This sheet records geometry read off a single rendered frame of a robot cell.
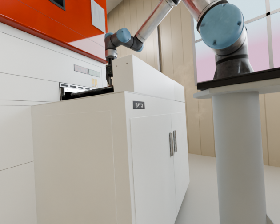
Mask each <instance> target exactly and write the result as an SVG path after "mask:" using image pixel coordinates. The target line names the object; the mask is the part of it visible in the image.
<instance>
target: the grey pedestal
mask: <svg viewBox="0 0 280 224"><path fill-rule="evenodd" d="M276 92H280V77H279V78H273V79H267V80H259V81H253V82H247V83H241V84H232V85H226V86H220V87H214V88H208V89H206V90H203V91H200V92H197V93H194V94H193V98H197V99H210V98H212V107H213V122H214V136H215V151H216V172H217V186H218V201H219V215H220V224H274V222H273V221H272V220H271V218H270V217H269V216H268V214H267V212H266V198H265V184H264V163H263V149H262V135H261V121H260V102H259V94H267V93H276Z"/></svg>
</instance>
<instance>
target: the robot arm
mask: <svg viewBox="0 0 280 224"><path fill-rule="evenodd" d="M180 1H182V2H183V4H184V5H185V7H186V8H187V9H188V11H189V12H190V13H191V15H192V16H193V17H194V19H195V20H196V22H197V25H196V29H197V31H198V33H199V34H200V35H201V38H202V40H203V42H204V43H205V44H206V45H207V46H208V47H209V48H210V49H211V50H212V51H213V52H214V54H215V64H216V70H215V74H214V77H213V80H217V79H222V78H226V77H231V76H237V75H243V74H247V73H252V72H254V70H253V68H252V67H251V65H250V63H249V57H248V40H247V33H248V31H247V28H246V25H245V23H244V16H243V13H242V12H241V10H240V9H239V8H238V7H237V6H235V5H234V4H230V3H228V1H227V0H160V1H159V3H158V4H157V5H156V7H155V8H154V9H153V11H152V12H151V14H150V15H149V16H148V18H147V19H146V20H145V22H144V23H143V24H142V26H141V27H140V29H139V30H138V31H137V33H136V34H135V35H134V36H131V34H130V32H129V31H128V29H127V28H122V29H119V30H118V31H117V32H115V33H112V32H109V33H106V34H105V36H104V42H105V58H106V61H107V62H108V65H106V81H107V83H108V85H109V86H112V79H111V77H113V70H112V60H114V59H117V55H118V53H117V47H119V46H121V45H122V46H125V47H127V48H129V49H131V50H133V51H136V52H141V51H142V50H143V47H144V42H145V41H146V40H147V38H148V37H149V36H150V35H151V33H152V32H153V31H154V30H155V29H156V27H157V26H158V25H159V24H160V22H161V21H162V20H163V19H164V17H165V16H166V15H167V14H168V13H169V12H170V10H171V9H172V8H173V7H175V6H177V5H178V4H179V2H180Z"/></svg>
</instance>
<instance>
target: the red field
mask: <svg viewBox="0 0 280 224"><path fill-rule="evenodd" d="M75 71H79V72H83V73H87V68H83V67H80V66H77V65H75Z"/></svg>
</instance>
